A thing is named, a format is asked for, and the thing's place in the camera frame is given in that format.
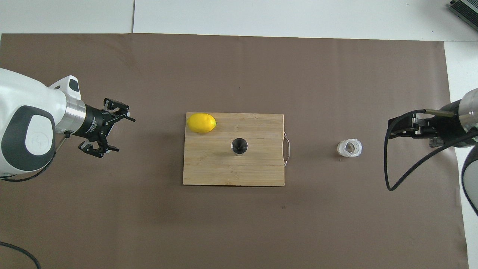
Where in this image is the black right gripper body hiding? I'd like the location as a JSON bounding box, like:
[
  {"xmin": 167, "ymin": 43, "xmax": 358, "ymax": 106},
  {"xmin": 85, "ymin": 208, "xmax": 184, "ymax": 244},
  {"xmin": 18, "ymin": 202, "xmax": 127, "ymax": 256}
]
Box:
[{"xmin": 420, "ymin": 100, "xmax": 467, "ymax": 139}]

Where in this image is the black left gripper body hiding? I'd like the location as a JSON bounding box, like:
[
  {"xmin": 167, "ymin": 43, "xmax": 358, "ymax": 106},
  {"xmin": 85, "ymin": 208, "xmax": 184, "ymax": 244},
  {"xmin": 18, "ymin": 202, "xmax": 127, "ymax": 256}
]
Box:
[{"xmin": 73, "ymin": 105, "xmax": 112, "ymax": 144}]

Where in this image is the clear textured glass cup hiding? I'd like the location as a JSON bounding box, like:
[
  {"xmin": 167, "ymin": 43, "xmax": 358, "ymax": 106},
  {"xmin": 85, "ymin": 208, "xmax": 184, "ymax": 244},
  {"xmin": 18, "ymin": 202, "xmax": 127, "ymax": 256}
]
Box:
[{"xmin": 337, "ymin": 139, "xmax": 363, "ymax": 158}]

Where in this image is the steel double jigger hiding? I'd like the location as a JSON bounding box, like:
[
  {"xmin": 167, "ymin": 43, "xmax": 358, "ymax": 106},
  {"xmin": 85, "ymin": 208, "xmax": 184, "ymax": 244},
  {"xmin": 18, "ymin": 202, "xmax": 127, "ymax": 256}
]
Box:
[{"xmin": 231, "ymin": 137, "xmax": 248, "ymax": 156}]

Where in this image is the yellow lemon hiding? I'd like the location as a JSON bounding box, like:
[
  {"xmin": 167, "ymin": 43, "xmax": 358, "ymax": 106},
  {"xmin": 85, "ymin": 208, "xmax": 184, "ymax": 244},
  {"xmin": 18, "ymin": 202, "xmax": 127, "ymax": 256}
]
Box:
[{"xmin": 187, "ymin": 113, "xmax": 217, "ymax": 134}]

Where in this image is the wooden cutting board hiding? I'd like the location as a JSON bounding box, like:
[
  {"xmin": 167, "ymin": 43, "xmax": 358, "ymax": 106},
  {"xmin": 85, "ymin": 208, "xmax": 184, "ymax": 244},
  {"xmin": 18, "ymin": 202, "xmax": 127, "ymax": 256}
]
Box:
[{"xmin": 183, "ymin": 113, "xmax": 290, "ymax": 186}]

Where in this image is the grey ribbed device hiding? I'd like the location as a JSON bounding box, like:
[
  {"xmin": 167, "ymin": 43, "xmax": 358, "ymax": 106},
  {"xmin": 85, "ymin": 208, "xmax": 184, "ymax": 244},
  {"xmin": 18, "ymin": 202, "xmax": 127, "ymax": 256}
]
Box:
[{"xmin": 448, "ymin": 0, "xmax": 478, "ymax": 21}]

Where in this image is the brown paper table mat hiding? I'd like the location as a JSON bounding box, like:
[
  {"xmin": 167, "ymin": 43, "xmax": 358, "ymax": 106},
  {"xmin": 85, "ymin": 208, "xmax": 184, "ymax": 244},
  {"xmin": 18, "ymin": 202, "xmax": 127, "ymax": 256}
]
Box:
[{"xmin": 0, "ymin": 33, "xmax": 469, "ymax": 269}]

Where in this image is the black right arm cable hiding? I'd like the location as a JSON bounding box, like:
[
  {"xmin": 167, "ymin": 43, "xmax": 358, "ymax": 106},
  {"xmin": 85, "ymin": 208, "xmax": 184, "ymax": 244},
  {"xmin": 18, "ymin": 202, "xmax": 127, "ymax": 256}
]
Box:
[{"xmin": 384, "ymin": 108, "xmax": 478, "ymax": 192}]

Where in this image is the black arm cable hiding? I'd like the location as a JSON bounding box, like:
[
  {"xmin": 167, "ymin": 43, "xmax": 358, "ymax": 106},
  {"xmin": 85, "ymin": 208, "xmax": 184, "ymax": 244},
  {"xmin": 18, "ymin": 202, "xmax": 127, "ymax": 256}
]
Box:
[
  {"xmin": 0, "ymin": 132, "xmax": 71, "ymax": 269},
  {"xmin": 384, "ymin": 108, "xmax": 478, "ymax": 192}
]

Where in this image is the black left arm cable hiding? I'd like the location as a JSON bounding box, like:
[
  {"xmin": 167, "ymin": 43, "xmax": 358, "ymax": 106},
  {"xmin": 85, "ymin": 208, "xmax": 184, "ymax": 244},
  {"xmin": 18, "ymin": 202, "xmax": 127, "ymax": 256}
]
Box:
[{"xmin": 0, "ymin": 132, "xmax": 71, "ymax": 269}]

